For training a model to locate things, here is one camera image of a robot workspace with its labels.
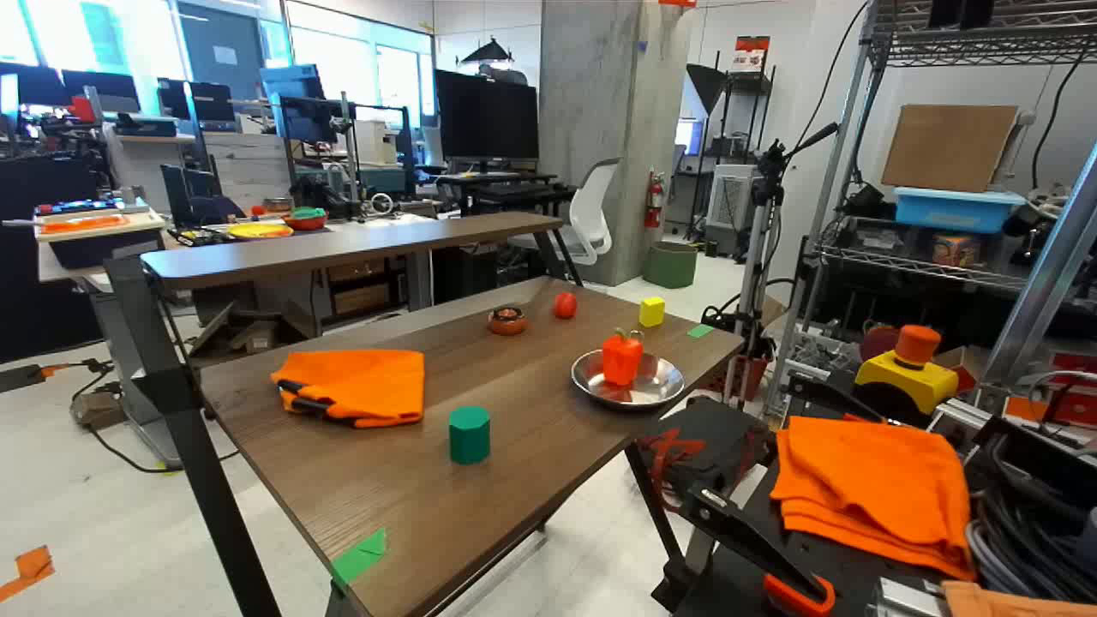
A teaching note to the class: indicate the orange-red toy pepper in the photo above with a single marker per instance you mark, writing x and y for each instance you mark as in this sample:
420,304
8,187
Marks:
621,360

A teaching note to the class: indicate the red toy tomato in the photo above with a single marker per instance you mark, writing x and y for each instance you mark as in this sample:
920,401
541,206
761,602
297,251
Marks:
565,306

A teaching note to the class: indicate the small brown bowl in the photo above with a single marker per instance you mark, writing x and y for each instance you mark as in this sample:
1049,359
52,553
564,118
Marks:
507,322

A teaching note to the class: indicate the yellow block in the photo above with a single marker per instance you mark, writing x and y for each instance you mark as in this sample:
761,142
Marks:
651,313

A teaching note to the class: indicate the white office chair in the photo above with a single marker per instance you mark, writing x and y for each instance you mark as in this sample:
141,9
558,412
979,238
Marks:
591,214

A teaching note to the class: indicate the green round bin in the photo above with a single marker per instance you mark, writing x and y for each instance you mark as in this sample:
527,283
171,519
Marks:
670,266

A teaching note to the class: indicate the silver metal plate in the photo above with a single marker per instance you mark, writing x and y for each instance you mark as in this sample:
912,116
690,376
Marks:
660,387

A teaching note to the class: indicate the red fire extinguisher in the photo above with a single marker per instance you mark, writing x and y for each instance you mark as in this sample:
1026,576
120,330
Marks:
654,201

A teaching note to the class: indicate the green cylinder block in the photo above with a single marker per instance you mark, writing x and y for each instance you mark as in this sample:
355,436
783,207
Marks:
469,439

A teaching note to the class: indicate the green tape patch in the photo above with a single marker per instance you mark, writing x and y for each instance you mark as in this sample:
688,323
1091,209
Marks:
360,555
700,331

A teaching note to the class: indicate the orange cloth bag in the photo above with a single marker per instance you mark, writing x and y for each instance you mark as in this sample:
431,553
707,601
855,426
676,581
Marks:
368,381

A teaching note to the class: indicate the large black monitor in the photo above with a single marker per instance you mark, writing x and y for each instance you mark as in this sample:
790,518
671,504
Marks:
485,116

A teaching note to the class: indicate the white air purifier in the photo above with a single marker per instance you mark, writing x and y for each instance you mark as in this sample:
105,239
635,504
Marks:
730,206

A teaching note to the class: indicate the brown wooden desk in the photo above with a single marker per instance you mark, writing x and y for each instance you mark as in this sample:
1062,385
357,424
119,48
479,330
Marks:
343,247

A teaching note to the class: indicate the black shelf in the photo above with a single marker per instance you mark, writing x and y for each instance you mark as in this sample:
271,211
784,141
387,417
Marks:
737,146

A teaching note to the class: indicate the red bowl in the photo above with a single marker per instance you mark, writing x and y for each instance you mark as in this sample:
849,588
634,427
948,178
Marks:
304,220

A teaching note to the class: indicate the yellow plate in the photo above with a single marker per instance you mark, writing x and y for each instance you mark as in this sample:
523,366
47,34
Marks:
259,230

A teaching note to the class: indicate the yellow emergency stop button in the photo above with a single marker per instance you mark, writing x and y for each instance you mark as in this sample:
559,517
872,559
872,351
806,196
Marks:
908,377

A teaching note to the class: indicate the folded orange cloth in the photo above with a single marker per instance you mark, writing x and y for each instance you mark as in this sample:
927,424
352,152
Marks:
870,488

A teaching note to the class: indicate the orange and black clamp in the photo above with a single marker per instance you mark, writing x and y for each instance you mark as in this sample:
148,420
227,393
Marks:
797,596

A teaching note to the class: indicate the blue plastic bin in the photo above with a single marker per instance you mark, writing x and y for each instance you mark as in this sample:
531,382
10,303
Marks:
956,210

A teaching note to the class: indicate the brown cardboard sheet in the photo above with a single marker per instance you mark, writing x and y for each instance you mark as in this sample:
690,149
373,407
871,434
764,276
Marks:
947,146

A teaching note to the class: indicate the row of monitors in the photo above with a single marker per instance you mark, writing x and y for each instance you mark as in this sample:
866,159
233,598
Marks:
60,86

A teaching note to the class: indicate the orange floor tape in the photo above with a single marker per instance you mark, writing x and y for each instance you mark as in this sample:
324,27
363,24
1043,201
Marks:
32,566

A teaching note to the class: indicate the camera on tripod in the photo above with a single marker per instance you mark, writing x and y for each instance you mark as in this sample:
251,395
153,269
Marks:
756,257

